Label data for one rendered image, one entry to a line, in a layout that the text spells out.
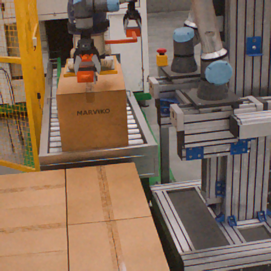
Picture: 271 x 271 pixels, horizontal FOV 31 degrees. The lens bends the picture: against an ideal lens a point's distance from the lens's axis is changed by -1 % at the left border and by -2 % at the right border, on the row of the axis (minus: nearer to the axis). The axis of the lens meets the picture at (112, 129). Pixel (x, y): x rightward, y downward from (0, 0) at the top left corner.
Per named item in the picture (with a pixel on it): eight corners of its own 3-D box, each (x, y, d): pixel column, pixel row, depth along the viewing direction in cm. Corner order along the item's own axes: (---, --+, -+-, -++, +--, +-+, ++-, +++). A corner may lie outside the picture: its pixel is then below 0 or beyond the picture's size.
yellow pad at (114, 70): (98, 59, 295) (98, 51, 293) (115, 58, 295) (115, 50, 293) (98, 75, 264) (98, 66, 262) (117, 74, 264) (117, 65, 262)
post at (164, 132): (159, 184, 373) (155, 54, 336) (169, 183, 373) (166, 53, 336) (161, 189, 367) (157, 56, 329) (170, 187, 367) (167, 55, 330)
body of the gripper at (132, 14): (126, 21, 293) (125, 1, 288) (125, 19, 301) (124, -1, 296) (139, 20, 293) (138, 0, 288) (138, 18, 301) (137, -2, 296)
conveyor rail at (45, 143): (49, 80, 511) (47, 62, 504) (54, 79, 511) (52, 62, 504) (42, 185, 297) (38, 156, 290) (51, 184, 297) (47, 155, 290)
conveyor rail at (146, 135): (112, 74, 515) (111, 56, 508) (117, 74, 516) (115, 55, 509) (149, 174, 302) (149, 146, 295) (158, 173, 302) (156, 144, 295)
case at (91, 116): (67, 122, 353) (62, 67, 338) (123, 118, 353) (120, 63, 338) (62, 158, 297) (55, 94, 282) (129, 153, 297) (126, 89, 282)
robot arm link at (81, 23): (92, 18, 207) (72, 19, 208) (92, 29, 209) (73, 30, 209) (92, 15, 214) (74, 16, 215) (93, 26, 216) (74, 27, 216)
